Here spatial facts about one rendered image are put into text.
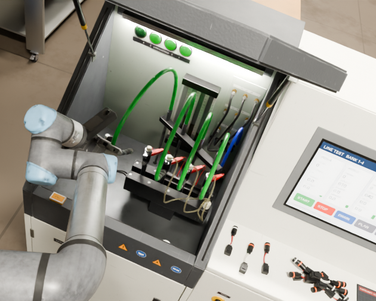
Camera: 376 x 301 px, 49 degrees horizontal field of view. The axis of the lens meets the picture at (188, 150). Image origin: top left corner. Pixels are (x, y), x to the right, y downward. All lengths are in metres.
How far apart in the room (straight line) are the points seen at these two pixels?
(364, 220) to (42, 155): 1.05
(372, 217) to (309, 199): 0.21
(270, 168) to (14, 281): 0.94
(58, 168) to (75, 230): 0.25
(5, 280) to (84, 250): 0.14
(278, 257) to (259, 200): 0.22
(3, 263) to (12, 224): 1.85
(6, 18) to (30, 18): 0.38
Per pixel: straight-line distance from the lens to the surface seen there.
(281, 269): 1.56
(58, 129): 1.10
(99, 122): 1.22
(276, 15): 1.72
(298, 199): 1.49
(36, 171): 1.07
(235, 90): 1.57
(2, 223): 2.63
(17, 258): 0.78
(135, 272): 1.68
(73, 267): 0.77
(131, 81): 1.73
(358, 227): 1.56
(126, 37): 1.63
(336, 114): 1.35
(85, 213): 0.90
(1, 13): 3.82
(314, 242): 1.61
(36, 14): 3.39
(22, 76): 3.49
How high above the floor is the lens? 2.23
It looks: 46 degrees down
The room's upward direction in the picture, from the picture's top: 20 degrees clockwise
